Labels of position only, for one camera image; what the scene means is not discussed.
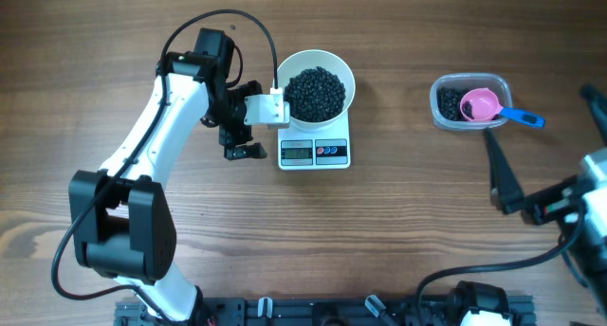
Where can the clear plastic container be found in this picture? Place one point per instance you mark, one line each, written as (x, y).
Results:
(463, 81)

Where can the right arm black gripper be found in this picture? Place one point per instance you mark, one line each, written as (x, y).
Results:
(506, 190)

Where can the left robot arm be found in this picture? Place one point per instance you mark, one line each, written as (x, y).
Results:
(122, 226)

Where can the pink scoop with blue handle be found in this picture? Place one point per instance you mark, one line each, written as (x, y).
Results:
(482, 104)

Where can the white digital kitchen scale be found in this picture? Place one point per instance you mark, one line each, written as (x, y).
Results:
(324, 148)

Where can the left arm white wrist camera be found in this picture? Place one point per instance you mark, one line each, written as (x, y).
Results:
(268, 109)

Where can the right arm white wrist camera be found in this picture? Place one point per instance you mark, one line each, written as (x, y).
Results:
(593, 237)

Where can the arm white wrist camera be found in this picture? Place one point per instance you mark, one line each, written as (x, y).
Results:
(268, 109)
(593, 237)

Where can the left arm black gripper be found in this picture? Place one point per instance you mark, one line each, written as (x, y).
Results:
(241, 135)

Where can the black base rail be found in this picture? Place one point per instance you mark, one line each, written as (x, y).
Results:
(239, 311)

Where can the white bowl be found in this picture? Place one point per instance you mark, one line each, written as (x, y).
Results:
(311, 58)

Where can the black beans in bowl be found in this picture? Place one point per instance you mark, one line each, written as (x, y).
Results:
(315, 95)

